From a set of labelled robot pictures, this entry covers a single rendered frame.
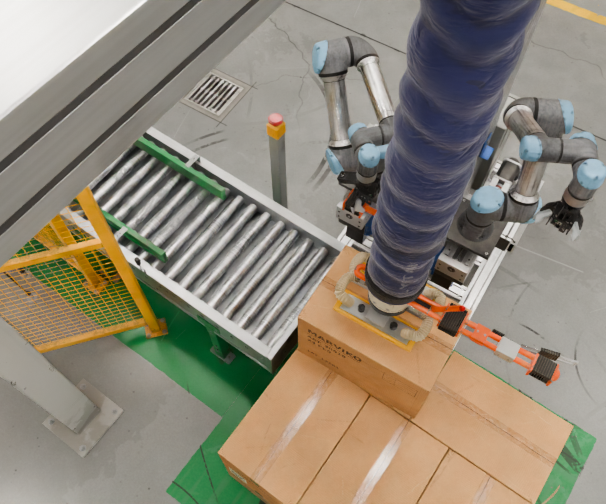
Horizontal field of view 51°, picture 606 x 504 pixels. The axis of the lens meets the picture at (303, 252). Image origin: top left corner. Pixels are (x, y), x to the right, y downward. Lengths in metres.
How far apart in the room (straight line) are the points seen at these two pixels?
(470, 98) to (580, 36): 3.98
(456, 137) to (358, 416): 1.67
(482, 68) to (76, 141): 1.03
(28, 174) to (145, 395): 3.16
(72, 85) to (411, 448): 2.58
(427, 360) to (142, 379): 1.67
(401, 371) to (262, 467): 0.74
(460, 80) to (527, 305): 2.62
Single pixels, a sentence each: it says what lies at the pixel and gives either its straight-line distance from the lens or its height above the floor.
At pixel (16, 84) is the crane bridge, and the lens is 0.42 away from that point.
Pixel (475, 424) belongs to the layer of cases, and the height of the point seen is 0.54.
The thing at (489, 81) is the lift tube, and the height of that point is 2.36.
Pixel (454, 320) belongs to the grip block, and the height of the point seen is 1.20.
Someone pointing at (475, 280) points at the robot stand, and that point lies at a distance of 3.60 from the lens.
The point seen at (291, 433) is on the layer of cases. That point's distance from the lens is 2.85.
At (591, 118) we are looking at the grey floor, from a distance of 4.82.
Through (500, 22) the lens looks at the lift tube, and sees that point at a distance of 1.29.
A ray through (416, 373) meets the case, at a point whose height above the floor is 0.94.
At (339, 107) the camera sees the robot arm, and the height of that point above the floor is 1.41.
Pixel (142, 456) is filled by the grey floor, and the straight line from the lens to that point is 3.48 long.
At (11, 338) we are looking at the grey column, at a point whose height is 1.12.
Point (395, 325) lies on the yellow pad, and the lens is 2.43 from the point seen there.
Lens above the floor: 3.32
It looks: 61 degrees down
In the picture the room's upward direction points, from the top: straight up
